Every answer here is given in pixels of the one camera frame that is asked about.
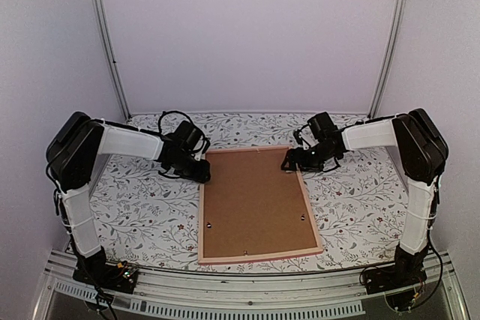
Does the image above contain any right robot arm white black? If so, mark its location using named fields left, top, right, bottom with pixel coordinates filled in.
left=280, top=108, right=449, bottom=287

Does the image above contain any pink wooden picture frame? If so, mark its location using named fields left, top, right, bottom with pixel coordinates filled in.
left=196, top=144, right=324, bottom=265

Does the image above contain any right aluminium corner post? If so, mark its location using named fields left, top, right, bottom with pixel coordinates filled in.
left=367, top=0, right=407, bottom=118

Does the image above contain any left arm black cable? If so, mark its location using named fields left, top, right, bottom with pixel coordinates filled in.
left=157, top=109, right=196, bottom=141

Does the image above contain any left aluminium corner post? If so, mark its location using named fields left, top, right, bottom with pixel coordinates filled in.
left=91, top=0, right=132, bottom=121

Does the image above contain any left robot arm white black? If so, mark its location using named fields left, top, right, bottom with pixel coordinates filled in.
left=46, top=112, right=211, bottom=286

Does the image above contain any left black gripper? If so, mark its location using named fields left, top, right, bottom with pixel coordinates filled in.
left=169, top=153, right=209, bottom=184

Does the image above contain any aluminium corner post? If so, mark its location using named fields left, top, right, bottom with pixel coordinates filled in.
left=367, top=0, right=407, bottom=118
left=91, top=0, right=132, bottom=121

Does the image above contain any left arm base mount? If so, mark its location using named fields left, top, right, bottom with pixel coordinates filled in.
left=73, top=262, right=139, bottom=294

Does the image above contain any front aluminium rail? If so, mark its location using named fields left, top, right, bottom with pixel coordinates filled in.
left=33, top=250, right=472, bottom=319

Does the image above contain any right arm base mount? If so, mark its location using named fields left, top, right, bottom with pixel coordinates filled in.
left=359, top=265, right=427, bottom=313

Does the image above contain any brown cardboard backing board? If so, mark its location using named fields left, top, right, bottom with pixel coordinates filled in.
left=202, top=147, right=319, bottom=259

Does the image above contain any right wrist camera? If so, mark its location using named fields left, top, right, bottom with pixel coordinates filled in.
left=293, top=129, right=311, bottom=148

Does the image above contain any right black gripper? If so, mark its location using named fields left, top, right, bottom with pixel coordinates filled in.
left=284, top=142, right=336, bottom=173

